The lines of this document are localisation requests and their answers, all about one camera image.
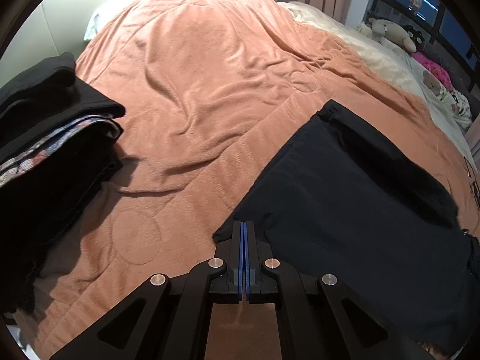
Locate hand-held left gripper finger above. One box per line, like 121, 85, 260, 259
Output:
244, 220, 436, 360
49, 220, 245, 360

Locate black window frame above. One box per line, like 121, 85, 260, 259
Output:
369, 0, 480, 98

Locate black pants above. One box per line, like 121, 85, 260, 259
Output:
212, 98, 480, 357

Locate floral patterned folded garment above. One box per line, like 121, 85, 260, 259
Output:
0, 114, 122, 188

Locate cream padded headboard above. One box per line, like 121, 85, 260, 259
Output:
37, 0, 280, 57

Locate dark plush toy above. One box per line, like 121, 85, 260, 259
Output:
403, 24, 426, 51

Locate cream bed sheet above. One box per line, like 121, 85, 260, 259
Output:
277, 1, 473, 147

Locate beige plush toy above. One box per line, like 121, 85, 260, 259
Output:
356, 17, 419, 55

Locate stack of folded dark clothes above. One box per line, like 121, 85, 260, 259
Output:
0, 124, 124, 316

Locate grey pillow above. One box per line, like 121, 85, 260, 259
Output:
427, 45, 477, 94

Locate pink cloth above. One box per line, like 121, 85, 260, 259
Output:
412, 52, 452, 89

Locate bear print pillow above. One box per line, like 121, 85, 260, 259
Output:
422, 69, 473, 132

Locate black folded garment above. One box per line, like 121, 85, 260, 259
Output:
0, 52, 126, 121

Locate white pillow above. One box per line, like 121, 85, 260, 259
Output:
83, 5, 109, 42

